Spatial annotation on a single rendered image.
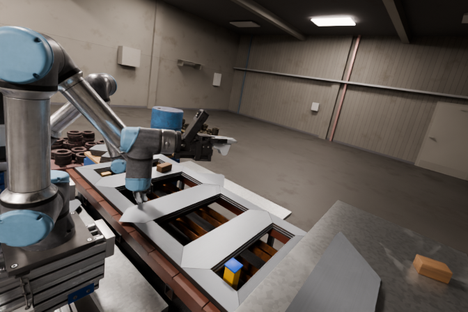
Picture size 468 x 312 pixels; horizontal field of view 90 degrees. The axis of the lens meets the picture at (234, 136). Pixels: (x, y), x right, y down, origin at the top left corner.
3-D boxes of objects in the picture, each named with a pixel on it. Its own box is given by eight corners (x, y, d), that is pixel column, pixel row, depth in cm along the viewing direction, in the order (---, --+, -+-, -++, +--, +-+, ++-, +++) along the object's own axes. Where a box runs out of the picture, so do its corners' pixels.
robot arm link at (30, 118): (65, 218, 74) (67, 37, 62) (49, 251, 61) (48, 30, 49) (16, 221, 69) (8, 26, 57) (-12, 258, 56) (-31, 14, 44)
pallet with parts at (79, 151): (92, 145, 450) (94, 122, 439) (118, 170, 366) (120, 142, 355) (33, 150, 386) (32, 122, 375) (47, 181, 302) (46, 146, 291)
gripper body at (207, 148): (206, 156, 82) (171, 154, 77) (209, 132, 82) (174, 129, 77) (213, 161, 75) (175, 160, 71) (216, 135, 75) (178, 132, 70)
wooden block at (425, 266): (418, 274, 92) (422, 262, 90) (411, 263, 97) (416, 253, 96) (448, 284, 89) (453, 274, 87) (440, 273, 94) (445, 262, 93)
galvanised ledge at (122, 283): (63, 189, 176) (63, 185, 175) (168, 310, 101) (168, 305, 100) (29, 196, 160) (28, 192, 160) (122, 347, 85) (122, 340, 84)
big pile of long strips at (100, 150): (159, 143, 277) (159, 138, 276) (180, 154, 254) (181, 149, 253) (84, 152, 215) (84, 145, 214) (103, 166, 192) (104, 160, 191)
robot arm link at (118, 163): (98, 71, 101) (132, 172, 115) (106, 71, 111) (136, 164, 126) (69, 76, 99) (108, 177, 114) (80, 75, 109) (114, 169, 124)
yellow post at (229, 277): (225, 295, 109) (232, 261, 105) (233, 302, 106) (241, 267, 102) (218, 302, 105) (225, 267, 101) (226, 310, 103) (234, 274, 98)
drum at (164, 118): (170, 147, 521) (175, 106, 500) (184, 157, 477) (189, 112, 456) (143, 148, 482) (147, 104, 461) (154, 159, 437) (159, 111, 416)
